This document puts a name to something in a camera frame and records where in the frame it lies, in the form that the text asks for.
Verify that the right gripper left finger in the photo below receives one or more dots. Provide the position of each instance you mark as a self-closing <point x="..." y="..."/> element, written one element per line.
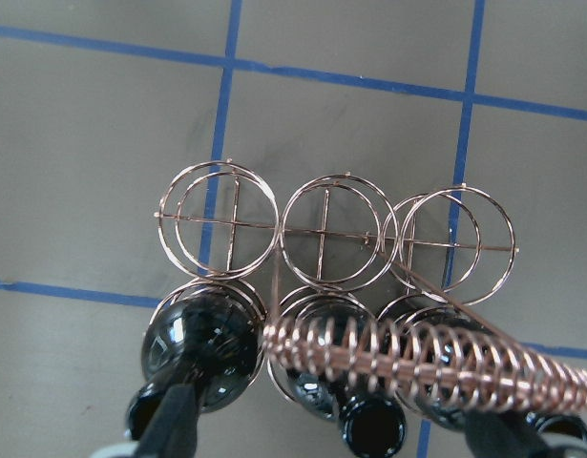
<point x="173" y="431"/>

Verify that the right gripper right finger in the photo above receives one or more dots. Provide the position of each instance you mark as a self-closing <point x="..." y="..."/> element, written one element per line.
<point x="490" y="434"/>

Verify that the black wine bottle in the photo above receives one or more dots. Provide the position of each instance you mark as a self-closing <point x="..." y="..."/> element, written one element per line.
<point x="370" y="423"/>

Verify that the black bottle in basket end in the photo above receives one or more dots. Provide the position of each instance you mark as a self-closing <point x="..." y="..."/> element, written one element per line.
<point x="210" y="341"/>

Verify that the black bottle under basket handle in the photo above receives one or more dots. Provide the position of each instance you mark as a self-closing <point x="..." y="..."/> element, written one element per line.
<point x="449" y="365"/>

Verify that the copper wire wine basket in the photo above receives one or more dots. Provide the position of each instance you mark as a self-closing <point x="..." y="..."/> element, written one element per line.
<point x="209" y="194"/>

